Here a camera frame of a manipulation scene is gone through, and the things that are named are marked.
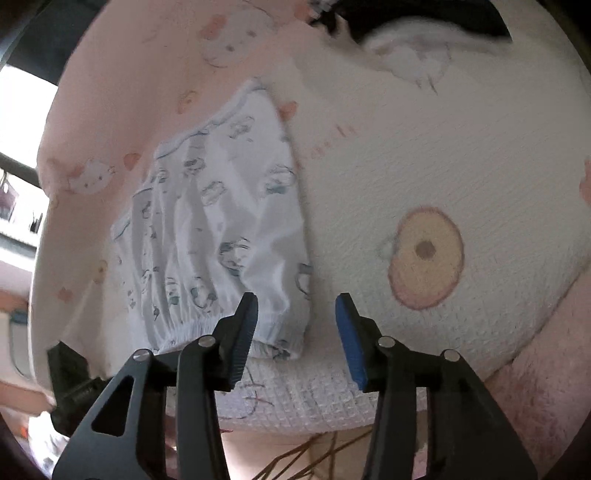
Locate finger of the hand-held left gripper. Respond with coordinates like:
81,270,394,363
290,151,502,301
47,342,93,393
50,377,109,437

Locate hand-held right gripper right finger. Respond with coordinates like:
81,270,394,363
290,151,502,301
335,292,539,480

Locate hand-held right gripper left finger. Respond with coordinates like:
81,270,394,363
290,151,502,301
52,292,259,480

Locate white printed pants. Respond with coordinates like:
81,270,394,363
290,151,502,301
111,78,312,361

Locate person's left forearm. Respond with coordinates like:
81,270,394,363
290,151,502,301
0,377,54,412

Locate pink cat-print blanket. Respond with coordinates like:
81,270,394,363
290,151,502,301
30,0,591,435

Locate pink fuzzy blanket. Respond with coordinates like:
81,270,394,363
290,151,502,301
485,277,591,480

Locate window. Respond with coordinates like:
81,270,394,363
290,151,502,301
0,65,58,169

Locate black and white garment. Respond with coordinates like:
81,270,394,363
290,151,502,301
309,0,513,93

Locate yellow cable bundle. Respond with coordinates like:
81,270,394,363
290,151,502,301
252,429,375,480

